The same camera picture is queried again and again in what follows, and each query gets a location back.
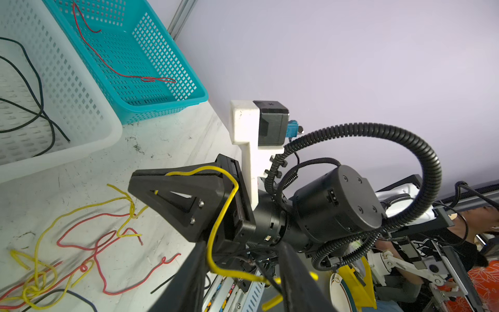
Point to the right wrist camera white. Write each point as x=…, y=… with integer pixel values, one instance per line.
x=260, y=129

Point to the middle white plastic basket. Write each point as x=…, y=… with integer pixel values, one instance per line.
x=52, y=110

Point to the person in background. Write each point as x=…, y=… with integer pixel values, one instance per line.
x=407, y=288

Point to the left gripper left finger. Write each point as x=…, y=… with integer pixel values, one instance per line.
x=185, y=292

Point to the teal plastic basket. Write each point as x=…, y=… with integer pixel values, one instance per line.
x=132, y=57

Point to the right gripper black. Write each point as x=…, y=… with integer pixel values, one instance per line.
x=190, y=199

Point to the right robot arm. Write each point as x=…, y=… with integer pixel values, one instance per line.
x=321, y=208

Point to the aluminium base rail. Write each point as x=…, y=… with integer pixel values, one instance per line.
x=227, y=294

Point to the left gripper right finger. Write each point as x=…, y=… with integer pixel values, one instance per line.
x=300, y=291

